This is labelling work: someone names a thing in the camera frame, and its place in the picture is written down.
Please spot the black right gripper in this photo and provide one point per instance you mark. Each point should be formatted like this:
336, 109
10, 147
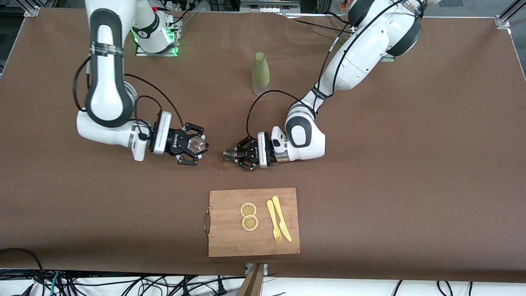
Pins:
171, 140

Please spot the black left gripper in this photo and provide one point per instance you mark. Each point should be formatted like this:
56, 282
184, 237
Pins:
255, 153

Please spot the small clear glass cup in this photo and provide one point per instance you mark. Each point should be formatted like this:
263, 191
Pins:
197, 144

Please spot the metal double jigger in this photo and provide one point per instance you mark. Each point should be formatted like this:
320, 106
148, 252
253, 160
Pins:
229, 154

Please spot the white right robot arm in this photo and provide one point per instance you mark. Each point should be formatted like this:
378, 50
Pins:
107, 82

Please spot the lemon slice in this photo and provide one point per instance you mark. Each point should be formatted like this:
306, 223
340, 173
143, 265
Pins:
250, 223
248, 210

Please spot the yellow plastic fork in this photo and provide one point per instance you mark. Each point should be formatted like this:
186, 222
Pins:
272, 214

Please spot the yellow plastic knife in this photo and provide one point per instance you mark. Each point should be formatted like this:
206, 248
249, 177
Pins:
281, 220

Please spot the green sleeved glass bottle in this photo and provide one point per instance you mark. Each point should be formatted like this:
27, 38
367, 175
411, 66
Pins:
261, 70

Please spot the wooden cutting board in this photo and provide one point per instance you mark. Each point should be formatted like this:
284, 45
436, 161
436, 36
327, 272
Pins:
230, 238

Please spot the wooden beam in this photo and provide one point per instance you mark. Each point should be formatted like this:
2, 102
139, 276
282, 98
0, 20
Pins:
252, 285

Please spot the grey metal rack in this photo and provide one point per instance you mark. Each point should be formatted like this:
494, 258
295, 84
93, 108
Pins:
269, 6

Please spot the brown table cover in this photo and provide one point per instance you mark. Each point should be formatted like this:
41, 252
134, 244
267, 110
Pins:
411, 185

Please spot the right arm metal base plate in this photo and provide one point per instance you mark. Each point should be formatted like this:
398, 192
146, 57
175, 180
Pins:
174, 41

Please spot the metal bracket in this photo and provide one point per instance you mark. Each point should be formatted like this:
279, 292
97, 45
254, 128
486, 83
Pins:
264, 268

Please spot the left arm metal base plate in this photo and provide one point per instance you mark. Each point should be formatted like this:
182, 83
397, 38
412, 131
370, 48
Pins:
388, 59

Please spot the aluminium frame profile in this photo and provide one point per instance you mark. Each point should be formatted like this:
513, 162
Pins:
32, 9
507, 18

